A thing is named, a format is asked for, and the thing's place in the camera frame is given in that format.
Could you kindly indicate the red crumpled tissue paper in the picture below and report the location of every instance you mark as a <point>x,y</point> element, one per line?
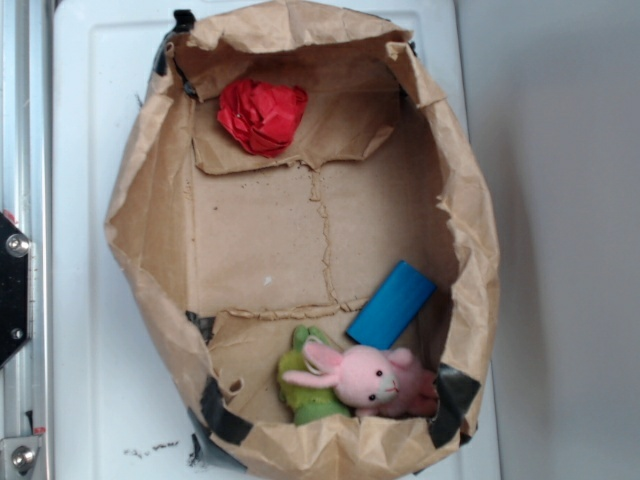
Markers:
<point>262,117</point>

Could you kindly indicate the aluminium frame rail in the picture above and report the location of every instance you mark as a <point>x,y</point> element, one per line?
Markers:
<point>26,148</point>

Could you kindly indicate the silver corner bracket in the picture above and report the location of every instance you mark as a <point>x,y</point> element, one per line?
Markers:
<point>19,457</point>

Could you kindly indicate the brown paper bag bin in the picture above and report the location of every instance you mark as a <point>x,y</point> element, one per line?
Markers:
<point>227,252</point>

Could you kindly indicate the black metal bracket plate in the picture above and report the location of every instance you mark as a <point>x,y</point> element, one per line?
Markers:
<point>15,307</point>

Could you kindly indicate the green plush toy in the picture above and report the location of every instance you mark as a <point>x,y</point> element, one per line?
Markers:
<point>306,404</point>

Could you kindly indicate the blue cylinder block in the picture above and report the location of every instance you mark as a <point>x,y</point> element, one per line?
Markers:
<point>388,313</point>

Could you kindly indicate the pink plush bunny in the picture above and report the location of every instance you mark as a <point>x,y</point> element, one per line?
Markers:
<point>389,383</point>

